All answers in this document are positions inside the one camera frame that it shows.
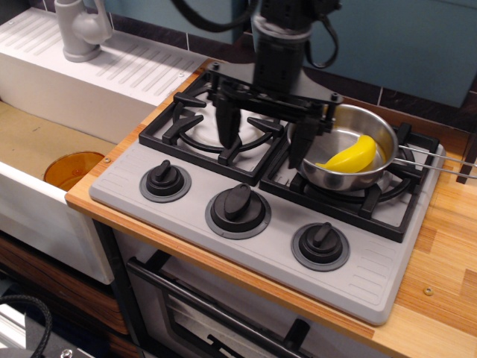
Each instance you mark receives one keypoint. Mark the black middle stove knob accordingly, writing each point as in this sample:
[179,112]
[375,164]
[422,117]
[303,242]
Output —
[238,213]

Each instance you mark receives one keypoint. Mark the grey toy stove top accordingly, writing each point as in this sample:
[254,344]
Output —
[365,286]

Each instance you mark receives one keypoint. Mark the toy oven door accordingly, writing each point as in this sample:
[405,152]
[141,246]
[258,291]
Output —
[206,325]

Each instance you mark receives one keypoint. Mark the black left stove knob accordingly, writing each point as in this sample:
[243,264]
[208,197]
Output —
[165,183]

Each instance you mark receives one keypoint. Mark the yellow plastic banana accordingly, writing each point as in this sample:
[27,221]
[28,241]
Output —
[353,159]

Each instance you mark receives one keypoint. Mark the white toy sink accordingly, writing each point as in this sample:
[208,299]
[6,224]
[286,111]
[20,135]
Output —
[51,107]

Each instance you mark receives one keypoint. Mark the black stove knob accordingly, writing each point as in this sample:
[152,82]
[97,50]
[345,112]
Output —
[320,247]
[165,183]
[238,213]

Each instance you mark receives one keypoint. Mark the black right stove knob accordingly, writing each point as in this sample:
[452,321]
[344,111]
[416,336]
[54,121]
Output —
[320,247]

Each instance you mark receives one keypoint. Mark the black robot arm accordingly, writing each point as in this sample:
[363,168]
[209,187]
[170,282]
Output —
[291,16]

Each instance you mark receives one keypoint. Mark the orange plastic bowl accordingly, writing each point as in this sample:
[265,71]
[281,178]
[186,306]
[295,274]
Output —
[68,170]

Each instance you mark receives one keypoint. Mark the black left burner grate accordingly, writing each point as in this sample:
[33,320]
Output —
[187,130]

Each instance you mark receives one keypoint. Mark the wooden drawer front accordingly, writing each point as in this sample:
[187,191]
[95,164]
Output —
[61,284]

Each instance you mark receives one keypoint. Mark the black burner grate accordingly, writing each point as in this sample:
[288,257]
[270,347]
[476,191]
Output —
[187,130]
[382,198]

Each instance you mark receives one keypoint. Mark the grey toy faucet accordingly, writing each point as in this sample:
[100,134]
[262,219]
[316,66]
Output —
[82,32]

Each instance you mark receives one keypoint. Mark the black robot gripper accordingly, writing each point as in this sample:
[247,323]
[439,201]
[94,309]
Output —
[274,85]

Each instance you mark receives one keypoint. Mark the brass countertop screw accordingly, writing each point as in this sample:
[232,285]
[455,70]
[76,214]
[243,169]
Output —
[428,291]

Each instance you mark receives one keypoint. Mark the stainless steel saucepan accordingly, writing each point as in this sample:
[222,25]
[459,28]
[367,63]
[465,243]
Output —
[349,123]

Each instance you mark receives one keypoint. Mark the black right burner grate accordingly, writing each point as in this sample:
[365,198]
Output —
[382,198]

